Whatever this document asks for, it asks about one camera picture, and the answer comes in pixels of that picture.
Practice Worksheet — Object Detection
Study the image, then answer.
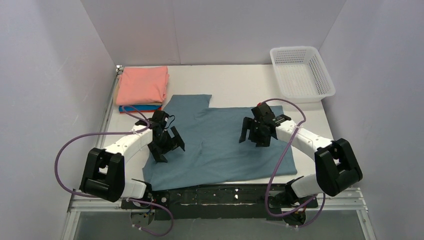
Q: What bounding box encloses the blue-grey t shirt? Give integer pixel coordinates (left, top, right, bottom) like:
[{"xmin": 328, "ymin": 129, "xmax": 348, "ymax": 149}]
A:
[{"xmin": 142, "ymin": 94, "xmax": 297, "ymax": 191}]

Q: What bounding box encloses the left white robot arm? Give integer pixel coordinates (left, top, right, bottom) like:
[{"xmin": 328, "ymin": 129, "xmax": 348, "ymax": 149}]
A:
[{"xmin": 79, "ymin": 110, "xmax": 185, "ymax": 202}]

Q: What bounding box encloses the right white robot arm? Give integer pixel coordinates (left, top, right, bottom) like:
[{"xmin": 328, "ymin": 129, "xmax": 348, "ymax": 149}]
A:
[{"xmin": 239, "ymin": 103, "xmax": 363, "ymax": 202}]

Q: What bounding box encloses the orange folded t shirt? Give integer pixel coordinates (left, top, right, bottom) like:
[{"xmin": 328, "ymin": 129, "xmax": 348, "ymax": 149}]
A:
[{"xmin": 118, "ymin": 106, "xmax": 162, "ymax": 114}]

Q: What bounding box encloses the blue folded t shirt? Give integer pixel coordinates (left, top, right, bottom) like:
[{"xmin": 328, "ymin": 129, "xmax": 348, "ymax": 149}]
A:
[{"xmin": 119, "ymin": 104, "xmax": 162, "ymax": 109}]

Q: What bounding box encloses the pink folded t shirt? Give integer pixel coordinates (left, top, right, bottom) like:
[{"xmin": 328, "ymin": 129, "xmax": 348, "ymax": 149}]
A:
[{"xmin": 115, "ymin": 66, "xmax": 170, "ymax": 106}]

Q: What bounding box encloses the white plastic basket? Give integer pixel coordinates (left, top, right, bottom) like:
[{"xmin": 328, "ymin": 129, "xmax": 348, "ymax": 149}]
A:
[{"xmin": 269, "ymin": 46, "xmax": 336, "ymax": 103}]

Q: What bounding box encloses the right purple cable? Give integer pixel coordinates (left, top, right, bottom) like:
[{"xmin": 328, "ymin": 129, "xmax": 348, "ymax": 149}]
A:
[{"xmin": 263, "ymin": 98, "xmax": 327, "ymax": 229}]

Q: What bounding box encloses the purple cable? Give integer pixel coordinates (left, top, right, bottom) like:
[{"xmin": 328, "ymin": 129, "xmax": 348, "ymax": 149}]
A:
[
  {"xmin": 54, "ymin": 104, "xmax": 175, "ymax": 237},
  {"xmin": 263, "ymin": 98, "xmax": 327, "ymax": 229}
]

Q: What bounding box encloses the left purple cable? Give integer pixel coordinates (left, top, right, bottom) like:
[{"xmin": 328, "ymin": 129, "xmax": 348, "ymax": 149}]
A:
[{"xmin": 54, "ymin": 104, "xmax": 175, "ymax": 237}]

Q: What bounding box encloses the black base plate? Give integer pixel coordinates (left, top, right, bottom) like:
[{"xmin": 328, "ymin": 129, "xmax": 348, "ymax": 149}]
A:
[{"xmin": 121, "ymin": 183, "xmax": 308, "ymax": 221}]

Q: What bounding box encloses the aluminium frame rail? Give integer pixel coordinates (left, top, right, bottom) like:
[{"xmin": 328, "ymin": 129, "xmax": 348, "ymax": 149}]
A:
[{"xmin": 62, "ymin": 64, "xmax": 375, "ymax": 240}]

